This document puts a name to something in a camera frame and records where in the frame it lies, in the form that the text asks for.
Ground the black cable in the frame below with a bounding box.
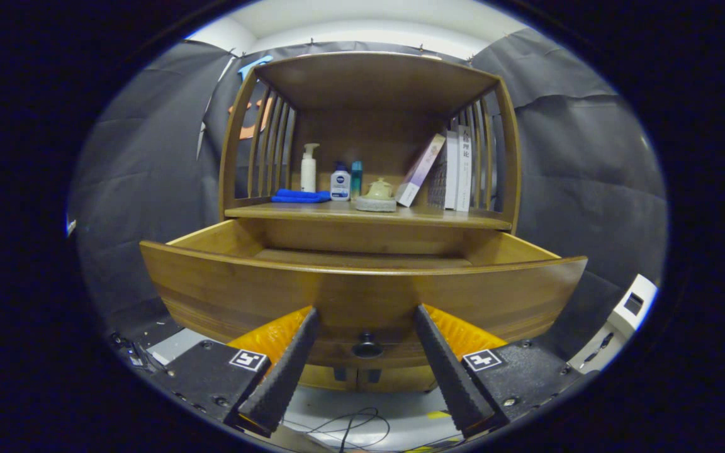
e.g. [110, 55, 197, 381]
[303, 406, 464, 452]

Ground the white appliance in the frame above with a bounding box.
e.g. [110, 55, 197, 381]
[567, 274, 659, 376]

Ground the blue folded cloth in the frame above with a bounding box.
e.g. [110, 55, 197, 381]
[271, 189, 332, 204]

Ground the purple white leaning book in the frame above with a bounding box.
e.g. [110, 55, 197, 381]
[395, 133, 447, 208]

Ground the black equipment pile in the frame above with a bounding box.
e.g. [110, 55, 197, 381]
[110, 330, 168, 372]

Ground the wooden drawer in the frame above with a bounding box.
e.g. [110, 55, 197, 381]
[140, 218, 588, 371]

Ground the grey patterned book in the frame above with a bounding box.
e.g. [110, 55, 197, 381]
[429, 148, 450, 208]

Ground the white pump bottle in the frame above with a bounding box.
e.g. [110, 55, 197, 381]
[300, 143, 320, 193]

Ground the wooden countertop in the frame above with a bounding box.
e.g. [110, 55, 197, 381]
[224, 200, 513, 230]

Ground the wooden cabinet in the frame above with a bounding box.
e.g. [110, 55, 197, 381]
[218, 52, 522, 394]

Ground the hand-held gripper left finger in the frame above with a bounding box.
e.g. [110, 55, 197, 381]
[149, 306, 320, 438]

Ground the white lotion bottle blue cap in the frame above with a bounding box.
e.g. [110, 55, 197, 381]
[330, 162, 351, 201]

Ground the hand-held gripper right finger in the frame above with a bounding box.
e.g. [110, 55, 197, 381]
[414, 304, 580, 439]

